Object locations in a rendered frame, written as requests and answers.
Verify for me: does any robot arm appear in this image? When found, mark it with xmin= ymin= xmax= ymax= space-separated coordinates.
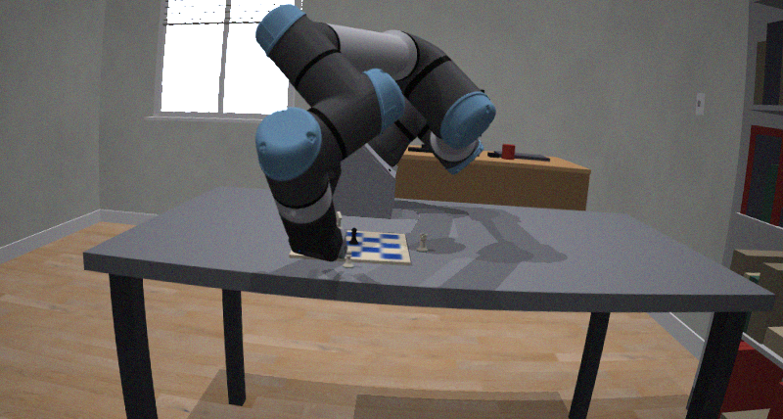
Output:
xmin=254 ymin=4 xmax=496 ymax=209

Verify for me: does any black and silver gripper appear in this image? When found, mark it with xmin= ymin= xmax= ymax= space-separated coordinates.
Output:
xmin=274 ymin=163 xmax=347 ymax=261

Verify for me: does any blue and cream chessboard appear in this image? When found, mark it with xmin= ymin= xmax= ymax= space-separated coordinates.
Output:
xmin=289 ymin=230 xmax=410 ymax=265

